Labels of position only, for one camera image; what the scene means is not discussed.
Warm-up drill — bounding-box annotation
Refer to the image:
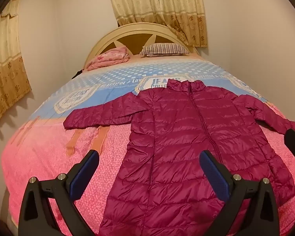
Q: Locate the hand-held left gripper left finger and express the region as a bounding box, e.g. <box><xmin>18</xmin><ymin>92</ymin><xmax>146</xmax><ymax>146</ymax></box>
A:
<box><xmin>18</xmin><ymin>149</ymin><xmax>100</xmax><ymax>236</ymax></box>

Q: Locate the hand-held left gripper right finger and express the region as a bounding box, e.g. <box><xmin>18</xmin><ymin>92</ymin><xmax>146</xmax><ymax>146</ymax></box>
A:
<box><xmin>199</xmin><ymin>151</ymin><xmax>280</xmax><ymax>236</ymax></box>

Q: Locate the magenta puffer jacket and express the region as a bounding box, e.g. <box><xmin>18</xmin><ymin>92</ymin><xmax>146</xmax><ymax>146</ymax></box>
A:
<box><xmin>63</xmin><ymin>79</ymin><xmax>295</xmax><ymax>236</ymax></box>

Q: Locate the pink and blue printed blanket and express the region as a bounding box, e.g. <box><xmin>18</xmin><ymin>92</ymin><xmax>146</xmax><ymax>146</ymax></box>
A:
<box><xmin>1</xmin><ymin>54</ymin><xmax>295</xmax><ymax>236</ymax></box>

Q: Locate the folded pink floral quilt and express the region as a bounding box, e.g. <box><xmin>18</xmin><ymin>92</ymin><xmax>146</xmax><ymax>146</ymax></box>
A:
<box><xmin>86</xmin><ymin>47</ymin><xmax>130</xmax><ymax>71</ymax></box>

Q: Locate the beige patterned side curtain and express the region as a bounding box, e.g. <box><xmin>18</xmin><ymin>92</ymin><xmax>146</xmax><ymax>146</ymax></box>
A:
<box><xmin>0</xmin><ymin>4</ymin><xmax>32</xmax><ymax>132</ymax></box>

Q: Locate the striped pillow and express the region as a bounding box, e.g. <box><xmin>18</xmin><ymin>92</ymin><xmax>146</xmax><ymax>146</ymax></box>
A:
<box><xmin>140</xmin><ymin>43</ymin><xmax>190</xmax><ymax>56</ymax></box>

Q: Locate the cream wooden headboard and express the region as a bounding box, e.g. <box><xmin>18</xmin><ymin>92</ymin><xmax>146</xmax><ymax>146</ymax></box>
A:
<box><xmin>85</xmin><ymin>23</ymin><xmax>199</xmax><ymax>65</ymax></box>

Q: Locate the beige patterned window curtain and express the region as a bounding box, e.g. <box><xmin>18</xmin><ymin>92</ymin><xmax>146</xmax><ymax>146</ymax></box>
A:
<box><xmin>105</xmin><ymin>0</ymin><xmax>209</xmax><ymax>48</ymax></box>

